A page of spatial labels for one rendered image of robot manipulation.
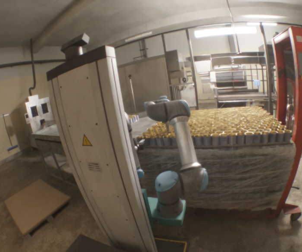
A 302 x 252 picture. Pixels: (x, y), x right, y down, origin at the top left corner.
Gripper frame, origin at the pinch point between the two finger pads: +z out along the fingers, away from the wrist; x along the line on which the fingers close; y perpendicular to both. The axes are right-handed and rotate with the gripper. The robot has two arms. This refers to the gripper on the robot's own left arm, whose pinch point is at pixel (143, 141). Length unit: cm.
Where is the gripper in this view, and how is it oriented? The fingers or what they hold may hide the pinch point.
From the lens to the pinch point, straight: 136.1
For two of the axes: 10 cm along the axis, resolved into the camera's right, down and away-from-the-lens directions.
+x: 8.9, -0.5, -4.6
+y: 1.8, 9.5, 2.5
